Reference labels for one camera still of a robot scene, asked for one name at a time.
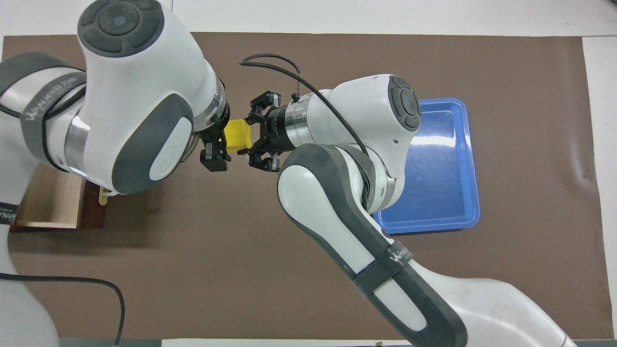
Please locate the dark brown wooden cabinet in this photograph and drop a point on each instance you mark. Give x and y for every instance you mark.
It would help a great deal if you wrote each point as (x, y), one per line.
(91, 212)

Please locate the brown table mat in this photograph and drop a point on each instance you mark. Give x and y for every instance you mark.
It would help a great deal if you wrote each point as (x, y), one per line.
(217, 270)

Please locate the yellow cube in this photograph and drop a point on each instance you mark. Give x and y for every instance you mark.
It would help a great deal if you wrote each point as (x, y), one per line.
(238, 136)

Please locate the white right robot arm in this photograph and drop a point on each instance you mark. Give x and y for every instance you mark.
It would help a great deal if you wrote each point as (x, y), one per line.
(328, 202)

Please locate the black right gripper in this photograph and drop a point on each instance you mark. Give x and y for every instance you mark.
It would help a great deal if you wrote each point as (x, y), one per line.
(275, 129)

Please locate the blue plastic tray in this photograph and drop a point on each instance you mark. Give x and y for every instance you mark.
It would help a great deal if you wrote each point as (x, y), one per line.
(443, 183)

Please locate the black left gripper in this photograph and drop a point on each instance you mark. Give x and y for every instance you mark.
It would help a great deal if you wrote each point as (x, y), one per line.
(217, 129)

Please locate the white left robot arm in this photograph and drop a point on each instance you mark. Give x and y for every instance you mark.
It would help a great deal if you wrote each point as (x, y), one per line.
(130, 96)

